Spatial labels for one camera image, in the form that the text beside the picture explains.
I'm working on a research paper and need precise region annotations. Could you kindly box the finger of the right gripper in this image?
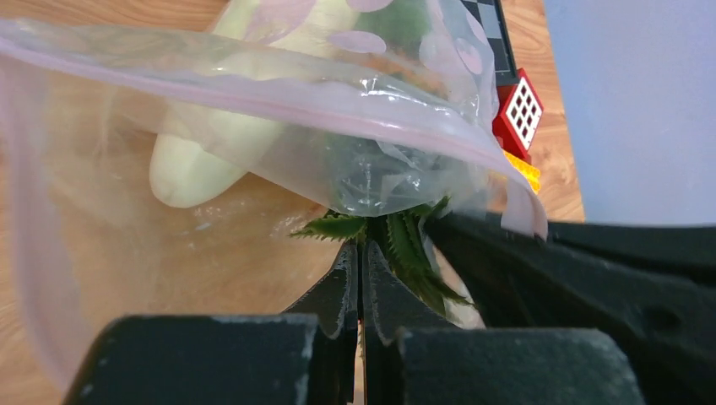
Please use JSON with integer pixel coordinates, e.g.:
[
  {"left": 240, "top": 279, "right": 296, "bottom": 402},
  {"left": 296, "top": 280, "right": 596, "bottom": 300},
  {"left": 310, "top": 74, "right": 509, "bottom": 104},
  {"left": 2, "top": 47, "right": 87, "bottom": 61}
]
[
  {"left": 549, "top": 222, "right": 715, "bottom": 287},
  {"left": 426, "top": 213, "right": 715, "bottom": 404}
]

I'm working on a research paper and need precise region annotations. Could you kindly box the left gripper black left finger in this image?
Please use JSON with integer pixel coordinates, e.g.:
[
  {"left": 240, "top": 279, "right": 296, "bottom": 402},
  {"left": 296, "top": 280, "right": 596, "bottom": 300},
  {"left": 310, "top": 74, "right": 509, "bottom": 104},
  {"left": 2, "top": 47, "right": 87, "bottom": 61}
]
[{"left": 64, "top": 242, "right": 359, "bottom": 404}]

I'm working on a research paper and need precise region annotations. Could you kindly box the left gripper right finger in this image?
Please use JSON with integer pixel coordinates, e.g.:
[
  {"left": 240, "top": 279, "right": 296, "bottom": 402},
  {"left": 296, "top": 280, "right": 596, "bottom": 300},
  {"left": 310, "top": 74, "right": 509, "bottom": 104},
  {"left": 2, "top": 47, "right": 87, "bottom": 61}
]
[{"left": 361, "top": 243, "right": 644, "bottom": 404}]

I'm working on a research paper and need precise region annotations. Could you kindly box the fake pineapple with green crown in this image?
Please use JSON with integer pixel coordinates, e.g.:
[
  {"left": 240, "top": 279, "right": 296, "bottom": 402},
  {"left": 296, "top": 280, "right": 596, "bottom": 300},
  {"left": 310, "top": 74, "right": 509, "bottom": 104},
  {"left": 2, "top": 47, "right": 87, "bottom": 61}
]
[{"left": 290, "top": 196, "right": 470, "bottom": 316}]

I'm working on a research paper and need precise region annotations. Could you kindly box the clear dotted zip bag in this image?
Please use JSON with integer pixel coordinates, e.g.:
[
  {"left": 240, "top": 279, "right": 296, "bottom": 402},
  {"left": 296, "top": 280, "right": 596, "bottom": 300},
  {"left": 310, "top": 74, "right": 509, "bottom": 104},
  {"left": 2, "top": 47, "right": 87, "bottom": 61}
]
[{"left": 1, "top": 1, "right": 548, "bottom": 389}]

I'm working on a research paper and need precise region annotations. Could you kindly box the pale yellow fake banana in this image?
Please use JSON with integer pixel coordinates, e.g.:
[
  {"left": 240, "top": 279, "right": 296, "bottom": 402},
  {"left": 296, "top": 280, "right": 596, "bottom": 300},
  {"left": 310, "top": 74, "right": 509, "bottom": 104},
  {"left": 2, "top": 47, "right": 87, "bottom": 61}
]
[{"left": 149, "top": 1, "right": 359, "bottom": 208}]

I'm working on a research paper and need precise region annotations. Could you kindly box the yellow toy wagon block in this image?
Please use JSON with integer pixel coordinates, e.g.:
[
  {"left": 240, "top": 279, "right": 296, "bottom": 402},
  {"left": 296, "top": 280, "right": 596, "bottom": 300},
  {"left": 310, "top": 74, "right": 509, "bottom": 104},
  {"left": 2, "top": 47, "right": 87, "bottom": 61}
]
[{"left": 503, "top": 150, "right": 541, "bottom": 194}]

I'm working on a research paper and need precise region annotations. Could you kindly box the red toy window block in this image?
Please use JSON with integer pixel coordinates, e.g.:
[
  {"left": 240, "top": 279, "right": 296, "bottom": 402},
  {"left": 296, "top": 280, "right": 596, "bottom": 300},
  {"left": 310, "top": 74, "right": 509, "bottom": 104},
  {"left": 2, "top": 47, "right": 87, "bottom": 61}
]
[{"left": 492, "top": 68, "right": 544, "bottom": 165}]

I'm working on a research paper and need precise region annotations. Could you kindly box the black white checkerboard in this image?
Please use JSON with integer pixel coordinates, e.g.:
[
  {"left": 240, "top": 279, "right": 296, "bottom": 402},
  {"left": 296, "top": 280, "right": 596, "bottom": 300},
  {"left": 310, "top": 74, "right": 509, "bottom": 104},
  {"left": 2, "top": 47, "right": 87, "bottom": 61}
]
[{"left": 462, "top": 0, "right": 518, "bottom": 87}]

